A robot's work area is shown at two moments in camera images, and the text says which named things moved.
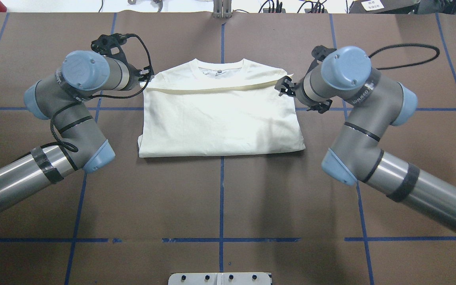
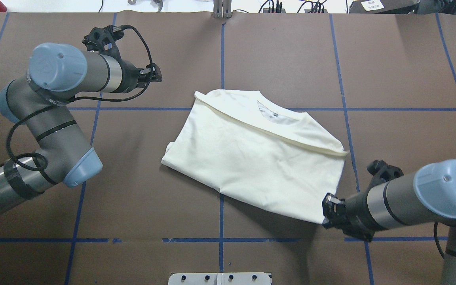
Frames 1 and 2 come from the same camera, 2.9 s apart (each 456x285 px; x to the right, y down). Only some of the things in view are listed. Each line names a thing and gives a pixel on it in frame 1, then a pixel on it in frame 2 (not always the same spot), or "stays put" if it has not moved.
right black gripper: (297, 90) to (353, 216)
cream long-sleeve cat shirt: (209, 107) to (256, 149)
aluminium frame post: (222, 9) stays put
